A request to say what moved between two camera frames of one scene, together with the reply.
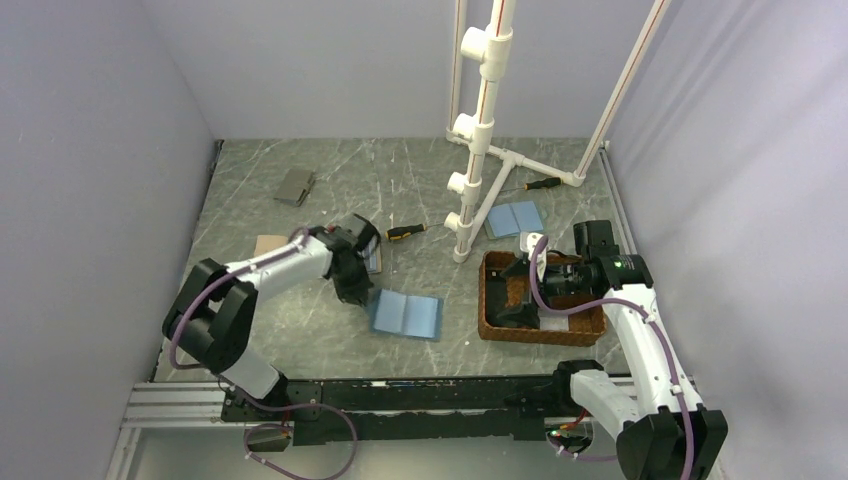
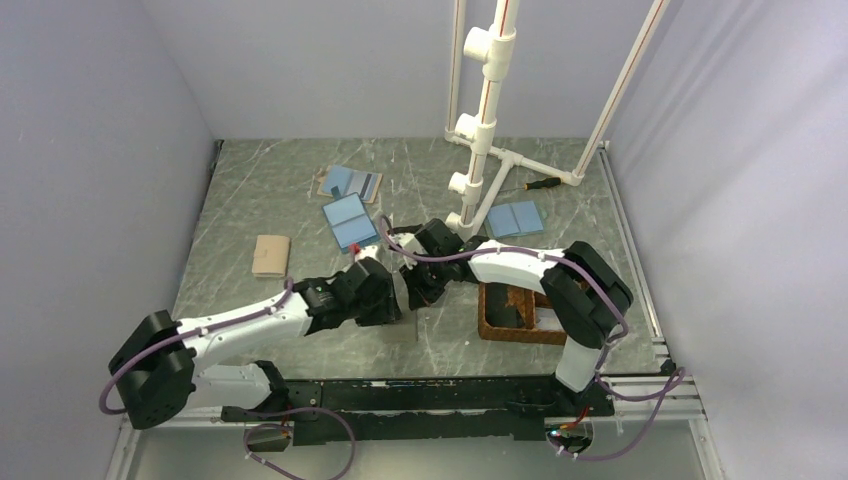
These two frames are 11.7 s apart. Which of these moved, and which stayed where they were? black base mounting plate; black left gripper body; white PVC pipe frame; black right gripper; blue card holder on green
Moved: black left gripper body; black right gripper
Stayed: white PVC pipe frame; black base mounting plate; blue card holder on green
